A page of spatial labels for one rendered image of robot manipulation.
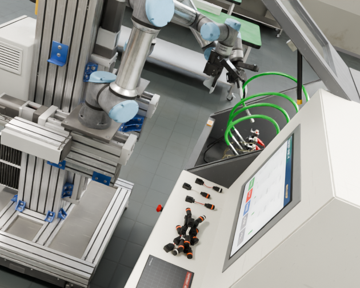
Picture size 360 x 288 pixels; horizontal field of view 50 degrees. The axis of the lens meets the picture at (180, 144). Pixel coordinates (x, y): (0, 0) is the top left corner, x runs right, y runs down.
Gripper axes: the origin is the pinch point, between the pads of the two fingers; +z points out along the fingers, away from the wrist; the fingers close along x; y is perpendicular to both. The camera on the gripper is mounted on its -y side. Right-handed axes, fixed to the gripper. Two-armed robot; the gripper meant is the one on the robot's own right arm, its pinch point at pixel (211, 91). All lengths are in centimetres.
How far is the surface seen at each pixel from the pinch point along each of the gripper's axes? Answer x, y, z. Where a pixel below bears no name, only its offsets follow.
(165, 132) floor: -153, 37, 123
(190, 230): 73, -15, 22
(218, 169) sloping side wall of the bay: 35.2, -16.6, 18.0
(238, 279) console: 105, -30, 3
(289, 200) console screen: 91, -34, -18
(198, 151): 10.8, -5.1, 28.1
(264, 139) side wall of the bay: -31, -37, 28
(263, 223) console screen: 91, -32, -7
